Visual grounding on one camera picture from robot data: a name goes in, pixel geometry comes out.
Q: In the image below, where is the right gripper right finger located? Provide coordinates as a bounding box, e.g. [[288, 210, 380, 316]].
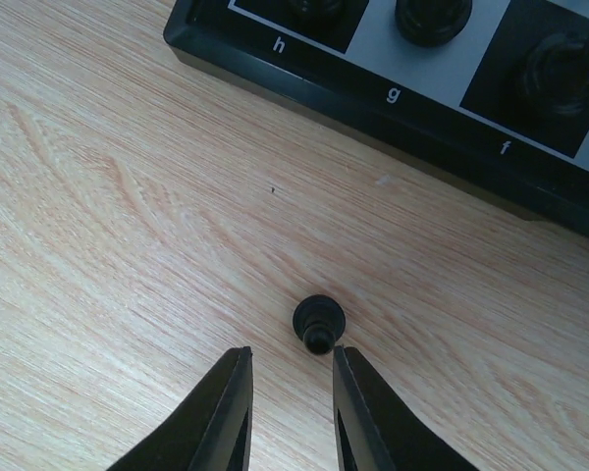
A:
[[333, 346, 476, 471]]

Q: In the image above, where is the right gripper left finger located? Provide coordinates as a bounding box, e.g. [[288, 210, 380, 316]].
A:
[[110, 346, 253, 471]]

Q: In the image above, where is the black pawn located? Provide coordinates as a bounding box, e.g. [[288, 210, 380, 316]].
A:
[[293, 294, 347, 355]]

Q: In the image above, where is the black rook piece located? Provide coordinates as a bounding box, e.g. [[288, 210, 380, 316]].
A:
[[288, 0, 345, 21]]

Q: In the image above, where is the black and silver chessboard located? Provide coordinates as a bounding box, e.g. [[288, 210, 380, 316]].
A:
[[163, 1, 589, 237]]

